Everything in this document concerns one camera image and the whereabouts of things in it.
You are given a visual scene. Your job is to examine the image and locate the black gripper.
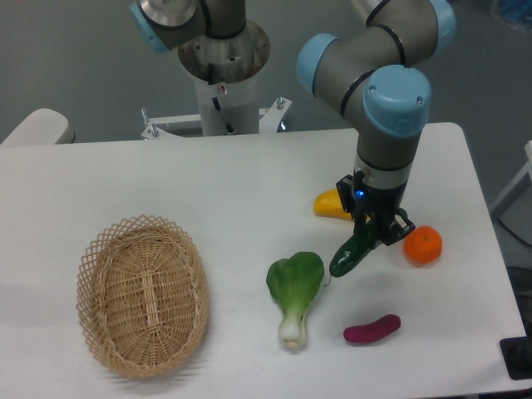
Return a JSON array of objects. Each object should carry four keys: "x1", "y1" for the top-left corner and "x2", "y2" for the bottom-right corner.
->
[{"x1": 336, "y1": 173, "x2": 416, "y2": 249}]

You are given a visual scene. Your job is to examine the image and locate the dark green cucumber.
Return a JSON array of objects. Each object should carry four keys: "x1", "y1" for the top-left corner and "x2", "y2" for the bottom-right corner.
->
[{"x1": 329, "y1": 234, "x2": 375, "y2": 278}]

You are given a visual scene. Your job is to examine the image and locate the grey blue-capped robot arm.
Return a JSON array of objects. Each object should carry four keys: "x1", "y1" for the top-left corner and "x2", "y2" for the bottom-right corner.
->
[{"x1": 130, "y1": 1, "x2": 456, "y2": 245}]

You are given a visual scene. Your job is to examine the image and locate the yellow mango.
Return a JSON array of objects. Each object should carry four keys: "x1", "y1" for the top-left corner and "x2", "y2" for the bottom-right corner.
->
[{"x1": 313, "y1": 188, "x2": 352, "y2": 221}]

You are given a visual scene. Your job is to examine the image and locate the orange tangerine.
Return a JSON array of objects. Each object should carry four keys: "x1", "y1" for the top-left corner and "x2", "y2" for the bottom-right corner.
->
[{"x1": 403, "y1": 225, "x2": 443, "y2": 264}]

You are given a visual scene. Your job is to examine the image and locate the green bok choy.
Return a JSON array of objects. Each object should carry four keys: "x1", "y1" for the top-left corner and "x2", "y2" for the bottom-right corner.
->
[{"x1": 266, "y1": 252, "x2": 324, "y2": 351}]

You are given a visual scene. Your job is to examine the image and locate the purple sweet potato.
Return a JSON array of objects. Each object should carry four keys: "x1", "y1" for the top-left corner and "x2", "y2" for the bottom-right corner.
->
[{"x1": 343, "y1": 314, "x2": 401, "y2": 344}]

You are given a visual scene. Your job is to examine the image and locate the black device at table edge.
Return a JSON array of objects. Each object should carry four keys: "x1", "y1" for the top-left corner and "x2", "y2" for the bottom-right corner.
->
[{"x1": 500, "y1": 337, "x2": 531, "y2": 381}]

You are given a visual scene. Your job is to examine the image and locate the woven wicker basket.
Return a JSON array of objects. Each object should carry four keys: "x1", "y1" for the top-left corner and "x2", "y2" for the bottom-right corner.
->
[{"x1": 76, "y1": 215, "x2": 209, "y2": 378}]

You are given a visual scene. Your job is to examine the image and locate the white chair armrest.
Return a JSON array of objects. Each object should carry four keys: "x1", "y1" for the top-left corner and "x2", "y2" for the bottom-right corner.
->
[{"x1": 1, "y1": 108, "x2": 76, "y2": 148}]

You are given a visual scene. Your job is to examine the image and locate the white furniture frame right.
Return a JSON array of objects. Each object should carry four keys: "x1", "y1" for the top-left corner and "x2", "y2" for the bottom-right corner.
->
[{"x1": 488, "y1": 140, "x2": 531, "y2": 219}]

